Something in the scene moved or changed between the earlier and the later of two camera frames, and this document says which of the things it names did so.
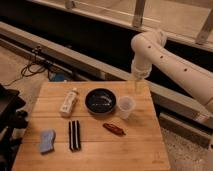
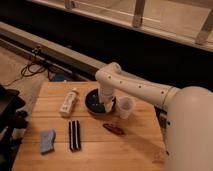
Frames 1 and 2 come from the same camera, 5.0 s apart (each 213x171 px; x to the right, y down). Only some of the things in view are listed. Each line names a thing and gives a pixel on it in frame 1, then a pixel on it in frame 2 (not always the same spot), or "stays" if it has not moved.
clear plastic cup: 126,106 stays
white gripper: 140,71 -> 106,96
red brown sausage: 114,128 stays
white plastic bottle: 68,103 stays
